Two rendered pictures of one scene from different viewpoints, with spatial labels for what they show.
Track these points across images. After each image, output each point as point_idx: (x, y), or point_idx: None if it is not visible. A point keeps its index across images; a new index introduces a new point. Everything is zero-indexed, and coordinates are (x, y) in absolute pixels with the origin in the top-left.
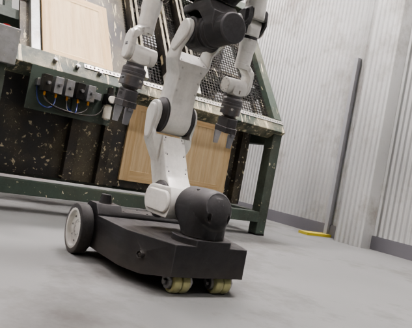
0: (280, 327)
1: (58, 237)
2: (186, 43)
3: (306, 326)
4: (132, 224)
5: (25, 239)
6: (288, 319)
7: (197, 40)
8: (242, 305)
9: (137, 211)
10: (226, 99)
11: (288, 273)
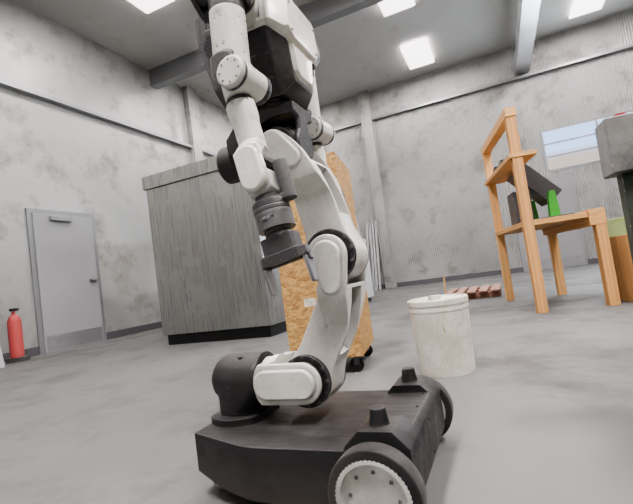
0: (142, 479)
1: (526, 444)
2: None
3: (112, 498)
4: (338, 398)
5: (487, 422)
6: (133, 496)
7: None
8: (189, 484)
9: (401, 403)
10: None
11: None
